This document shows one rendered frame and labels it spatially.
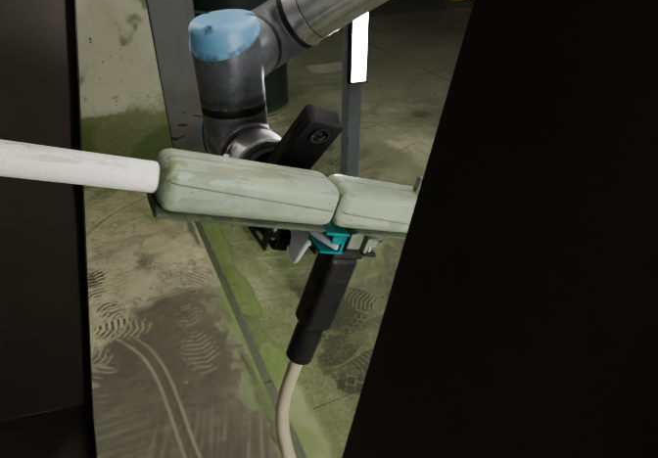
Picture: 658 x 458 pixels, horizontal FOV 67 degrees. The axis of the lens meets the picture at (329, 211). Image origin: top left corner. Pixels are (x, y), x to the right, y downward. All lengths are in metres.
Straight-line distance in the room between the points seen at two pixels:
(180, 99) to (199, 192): 1.96
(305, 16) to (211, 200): 0.42
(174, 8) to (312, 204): 1.87
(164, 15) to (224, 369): 1.44
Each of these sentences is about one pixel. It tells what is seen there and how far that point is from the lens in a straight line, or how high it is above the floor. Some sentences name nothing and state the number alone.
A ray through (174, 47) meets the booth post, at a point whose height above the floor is 0.57.
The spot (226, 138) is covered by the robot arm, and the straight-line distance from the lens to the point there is 0.68.
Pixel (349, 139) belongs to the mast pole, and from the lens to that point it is 1.70.
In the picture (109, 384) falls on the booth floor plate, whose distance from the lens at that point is 1.47.
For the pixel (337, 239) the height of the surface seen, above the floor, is 0.84.
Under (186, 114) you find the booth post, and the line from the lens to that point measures 2.36.
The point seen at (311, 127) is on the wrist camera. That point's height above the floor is 0.89.
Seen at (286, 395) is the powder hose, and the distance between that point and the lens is 0.60.
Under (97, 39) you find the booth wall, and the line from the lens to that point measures 2.24.
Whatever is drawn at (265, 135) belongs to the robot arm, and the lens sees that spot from 0.65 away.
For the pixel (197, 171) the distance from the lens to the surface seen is 0.39.
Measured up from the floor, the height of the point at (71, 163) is 0.95.
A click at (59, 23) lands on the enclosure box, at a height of 0.99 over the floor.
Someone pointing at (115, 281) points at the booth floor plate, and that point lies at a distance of 1.78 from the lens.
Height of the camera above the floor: 1.10
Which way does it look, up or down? 32 degrees down
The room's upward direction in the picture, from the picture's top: straight up
